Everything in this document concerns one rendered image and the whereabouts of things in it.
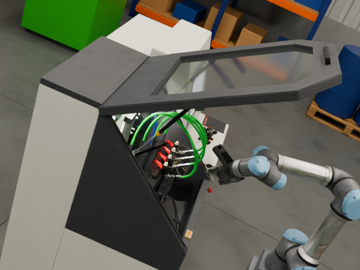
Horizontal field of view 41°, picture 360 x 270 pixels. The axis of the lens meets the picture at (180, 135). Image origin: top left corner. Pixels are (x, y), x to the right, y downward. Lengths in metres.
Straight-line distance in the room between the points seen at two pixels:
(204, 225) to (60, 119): 2.21
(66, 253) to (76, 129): 0.70
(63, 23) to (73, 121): 4.02
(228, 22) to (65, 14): 2.74
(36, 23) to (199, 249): 3.60
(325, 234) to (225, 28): 5.76
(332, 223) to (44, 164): 1.31
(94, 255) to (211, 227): 1.78
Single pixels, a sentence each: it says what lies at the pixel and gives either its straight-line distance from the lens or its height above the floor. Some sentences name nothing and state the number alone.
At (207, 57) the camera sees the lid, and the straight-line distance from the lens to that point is 2.49.
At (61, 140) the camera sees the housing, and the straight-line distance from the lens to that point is 2.17.
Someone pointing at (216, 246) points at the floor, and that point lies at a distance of 3.94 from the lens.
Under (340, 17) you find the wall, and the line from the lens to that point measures 8.65.
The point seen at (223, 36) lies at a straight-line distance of 7.74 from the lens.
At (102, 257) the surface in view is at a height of 0.71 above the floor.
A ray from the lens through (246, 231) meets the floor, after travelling 4.23.
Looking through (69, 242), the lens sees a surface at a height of 0.72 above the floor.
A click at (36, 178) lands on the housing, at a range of 2.34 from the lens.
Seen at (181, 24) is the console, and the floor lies 1.55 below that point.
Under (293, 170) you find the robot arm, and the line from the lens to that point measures 2.13.
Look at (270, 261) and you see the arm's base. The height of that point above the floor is 0.93.
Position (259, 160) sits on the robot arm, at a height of 1.58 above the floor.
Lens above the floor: 2.46
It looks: 29 degrees down
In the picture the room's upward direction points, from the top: 22 degrees clockwise
